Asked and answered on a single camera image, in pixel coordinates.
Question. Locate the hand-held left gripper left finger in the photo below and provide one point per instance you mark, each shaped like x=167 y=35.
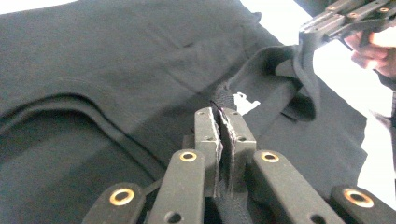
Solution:
x=205 y=130

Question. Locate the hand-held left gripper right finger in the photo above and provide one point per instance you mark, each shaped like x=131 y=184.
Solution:
x=238 y=133

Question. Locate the black tank top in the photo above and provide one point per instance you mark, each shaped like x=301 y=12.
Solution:
x=93 y=62

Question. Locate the white table cover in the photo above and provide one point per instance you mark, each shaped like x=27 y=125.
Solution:
x=342 y=87

